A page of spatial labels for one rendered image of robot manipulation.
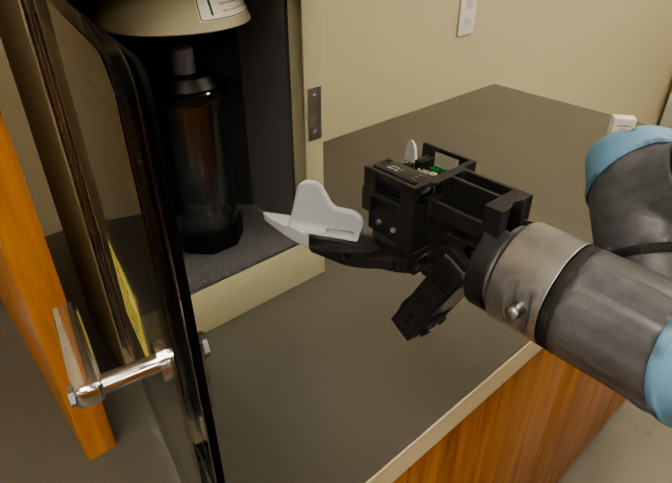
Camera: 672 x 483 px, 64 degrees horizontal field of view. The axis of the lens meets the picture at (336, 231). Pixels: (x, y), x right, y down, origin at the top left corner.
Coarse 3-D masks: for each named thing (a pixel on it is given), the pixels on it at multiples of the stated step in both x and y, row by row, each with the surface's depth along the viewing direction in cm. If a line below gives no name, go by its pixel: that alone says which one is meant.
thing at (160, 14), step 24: (120, 0) 55; (144, 0) 54; (168, 0) 54; (192, 0) 55; (216, 0) 57; (240, 0) 60; (96, 24) 57; (120, 24) 55; (144, 24) 54; (168, 24) 54; (192, 24) 55; (216, 24) 57; (240, 24) 59
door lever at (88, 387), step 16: (64, 304) 36; (64, 320) 34; (80, 320) 34; (64, 336) 33; (80, 336) 33; (64, 352) 32; (80, 352) 32; (160, 352) 31; (80, 368) 31; (96, 368) 31; (128, 368) 31; (144, 368) 31; (160, 368) 31; (80, 384) 30; (96, 384) 30; (112, 384) 30; (128, 384) 31; (80, 400) 30; (96, 400) 30
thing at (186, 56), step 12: (180, 48) 63; (192, 48) 64; (180, 60) 63; (192, 60) 64; (156, 72) 65; (168, 72) 65; (180, 72) 64; (192, 72) 65; (204, 72) 65; (216, 72) 66; (156, 84) 63; (168, 84) 62; (180, 84) 62; (192, 84) 63; (204, 84) 63; (216, 84) 65
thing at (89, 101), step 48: (48, 0) 30; (48, 48) 38; (96, 48) 20; (96, 96) 24; (96, 144) 29; (144, 144) 21; (96, 192) 38; (144, 192) 22; (144, 240) 24; (144, 288) 29; (144, 336) 38; (144, 384) 53; (192, 384) 28; (192, 432) 30; (192, 480) 38
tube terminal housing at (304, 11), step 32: (0, 0) 47; (288, 0) 63; (320, 0) 62; (0, 32) 52; (288, 32) 65; (320, 32) 64; (32, 64) 46; (320, 64) 66; (32, 96) 51; (32, 128) 56; (64, 160) 50; (320, 160) 73; (64, 192) 56; (64, 224) 62; (288, 256) 77; (320, 256) 81; (96, 288) 61; (224, 288) 71; (256, 288) 75; (288, 288) 79; (96, 320) 69; (224, 320) 73
